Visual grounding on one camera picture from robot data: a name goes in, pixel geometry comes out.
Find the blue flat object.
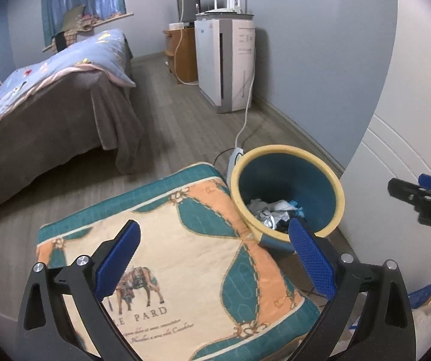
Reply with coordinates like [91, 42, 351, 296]
[409, 281, 431, 307]

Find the wooden window sill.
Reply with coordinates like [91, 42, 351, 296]
[42, 12, 135, 52]

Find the white television cable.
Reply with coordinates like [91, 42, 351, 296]
[172, 0, 199, 85]

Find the wooden cabinet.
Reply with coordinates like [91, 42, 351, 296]
[163, 26, 199, 83]

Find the white router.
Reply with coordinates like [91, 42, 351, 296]
[196, 0, 254, 17]

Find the white purifier cable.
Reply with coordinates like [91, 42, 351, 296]
[235, 49, 257, 149]

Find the white power strip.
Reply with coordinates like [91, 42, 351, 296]
[226, 147, 245, 181]

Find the blue printed quilt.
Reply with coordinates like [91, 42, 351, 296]
[0, 28, 137, 143]

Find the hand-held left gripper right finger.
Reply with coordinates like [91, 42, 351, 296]
[288, 217, 416, 361]

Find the black cable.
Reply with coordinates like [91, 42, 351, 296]
[213, 147, 239, 166]

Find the olive cushion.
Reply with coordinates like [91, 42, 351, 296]
[62, 5, 86, 32]

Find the white panelled door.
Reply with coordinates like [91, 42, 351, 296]
[341, 0, 431, 309]

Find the yellow rimmed teal waste bin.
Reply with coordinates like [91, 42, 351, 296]
[228, 145, 346, 253]

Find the white fluffy object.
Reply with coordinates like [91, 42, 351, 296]
[413, 303, 431, 350]

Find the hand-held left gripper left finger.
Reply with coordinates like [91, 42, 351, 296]
[15, 219, 141, 361]

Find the white air purifier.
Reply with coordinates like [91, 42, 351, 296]
[194, 17, 257, 114]

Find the plaid cloth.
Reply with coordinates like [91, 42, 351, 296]
[52, 14, 105, 46]

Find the small teal box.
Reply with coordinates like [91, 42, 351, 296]
[288, 200, 306, 219]

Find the teal orange printed cushion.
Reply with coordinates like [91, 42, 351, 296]
[37, 163, 321, 361]

